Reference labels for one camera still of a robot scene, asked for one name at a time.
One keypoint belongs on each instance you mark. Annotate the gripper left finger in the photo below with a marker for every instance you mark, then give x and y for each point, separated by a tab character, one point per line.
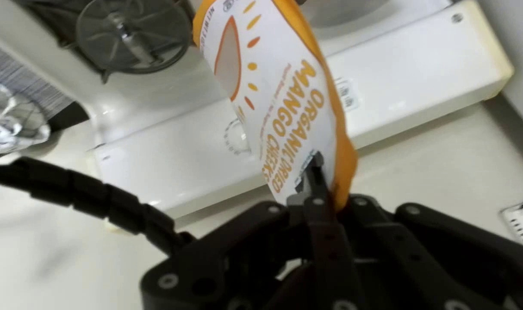
227	254

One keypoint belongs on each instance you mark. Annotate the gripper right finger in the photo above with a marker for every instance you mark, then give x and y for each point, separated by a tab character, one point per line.
438	254

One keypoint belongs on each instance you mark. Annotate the orange and white snack packet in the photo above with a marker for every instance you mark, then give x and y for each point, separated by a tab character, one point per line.
283	94

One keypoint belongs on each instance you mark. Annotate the stove knob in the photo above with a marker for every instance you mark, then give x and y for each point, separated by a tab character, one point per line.
235	137

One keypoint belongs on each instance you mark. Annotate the white stove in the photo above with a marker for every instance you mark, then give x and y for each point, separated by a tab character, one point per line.
416	77

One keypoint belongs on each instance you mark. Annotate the crumpled aluminium foil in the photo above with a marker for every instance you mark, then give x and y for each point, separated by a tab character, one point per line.
9	120

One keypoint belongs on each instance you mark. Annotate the grey striped cloth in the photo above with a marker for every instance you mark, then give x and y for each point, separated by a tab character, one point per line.
24	82

